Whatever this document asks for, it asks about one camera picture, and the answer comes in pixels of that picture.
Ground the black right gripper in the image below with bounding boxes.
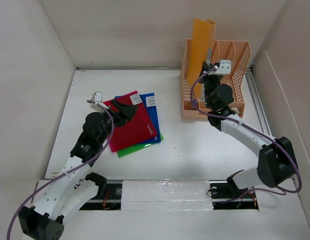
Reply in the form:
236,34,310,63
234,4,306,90
199,60,222,108

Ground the metal base rail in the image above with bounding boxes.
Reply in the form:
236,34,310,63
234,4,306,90
80,179,259,212

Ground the peach plastic desk organizer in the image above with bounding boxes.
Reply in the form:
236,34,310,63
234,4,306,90
180,38,251,120

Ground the green folder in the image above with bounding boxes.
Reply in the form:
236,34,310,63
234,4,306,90
117,142,158,158

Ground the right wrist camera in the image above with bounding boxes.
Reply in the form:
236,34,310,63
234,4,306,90
211,59,232,76

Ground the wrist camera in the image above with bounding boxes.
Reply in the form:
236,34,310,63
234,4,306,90
90,91,104,112
211,59,232,76

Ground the red folder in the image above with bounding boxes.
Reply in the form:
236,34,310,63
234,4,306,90
109,91,159,153

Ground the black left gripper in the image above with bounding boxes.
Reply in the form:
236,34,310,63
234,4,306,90
98,100,138,144

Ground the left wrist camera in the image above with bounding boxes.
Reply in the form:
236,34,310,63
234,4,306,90
90,91,104,112

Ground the aluminium side rail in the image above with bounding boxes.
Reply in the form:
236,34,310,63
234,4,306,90
245,67,272,136

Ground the blue folder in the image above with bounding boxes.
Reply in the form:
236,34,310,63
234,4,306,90
114,92,162,145

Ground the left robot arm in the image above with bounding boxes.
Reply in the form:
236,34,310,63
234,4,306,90
18,100,138,240

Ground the orange folder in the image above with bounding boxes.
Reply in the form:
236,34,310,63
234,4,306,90
187,18,216,87

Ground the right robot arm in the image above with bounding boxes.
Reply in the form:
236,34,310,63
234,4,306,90
198,60,302,198

